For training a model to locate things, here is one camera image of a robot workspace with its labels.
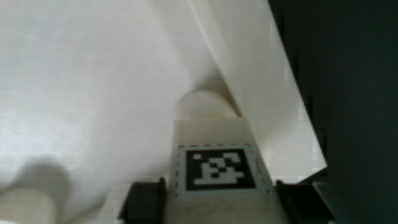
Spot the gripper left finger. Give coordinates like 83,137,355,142
117,178,167,224

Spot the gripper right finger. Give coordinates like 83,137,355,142
275,169,332,224

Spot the white table leg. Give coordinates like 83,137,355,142
165,90,290,224

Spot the white square table top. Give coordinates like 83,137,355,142
0,0,327,224

